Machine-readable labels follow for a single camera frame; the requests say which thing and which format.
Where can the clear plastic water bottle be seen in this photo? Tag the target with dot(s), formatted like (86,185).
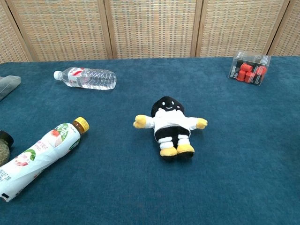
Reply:
(93,78)

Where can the white labelled tea drink bottle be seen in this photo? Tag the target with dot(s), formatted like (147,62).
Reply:
(44,152)

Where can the clear grey plastic box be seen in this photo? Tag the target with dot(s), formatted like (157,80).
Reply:
(5,85)

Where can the black white yellow plush toy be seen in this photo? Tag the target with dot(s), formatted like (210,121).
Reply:
(172,123)

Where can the clear box with red caps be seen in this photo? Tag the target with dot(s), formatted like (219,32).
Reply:
(249,69)

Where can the blue cloth table cover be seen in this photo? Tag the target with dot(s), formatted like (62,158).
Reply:
(131,187)

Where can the round green jar black lid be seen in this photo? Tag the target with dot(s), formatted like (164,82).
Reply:
(3,150)

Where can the woven rattan folding screen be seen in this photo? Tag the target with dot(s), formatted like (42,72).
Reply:
(150,28)

